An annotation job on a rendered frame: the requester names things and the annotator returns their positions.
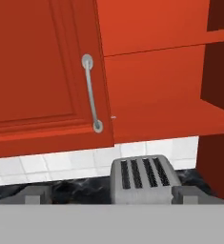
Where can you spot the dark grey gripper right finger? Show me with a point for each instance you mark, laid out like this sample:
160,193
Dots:
190,194

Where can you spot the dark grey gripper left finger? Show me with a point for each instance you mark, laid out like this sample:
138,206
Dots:
32,194

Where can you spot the red tall cabinet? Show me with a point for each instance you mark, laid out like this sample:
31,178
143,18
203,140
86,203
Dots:
216,165

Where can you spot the red cabinet door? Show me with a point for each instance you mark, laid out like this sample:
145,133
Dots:
37,73

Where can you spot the red open shelf unit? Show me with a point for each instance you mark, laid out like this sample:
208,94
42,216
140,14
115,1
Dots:
161,70

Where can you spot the grey four-slot toaster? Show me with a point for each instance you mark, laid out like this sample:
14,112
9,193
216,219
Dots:
145,179

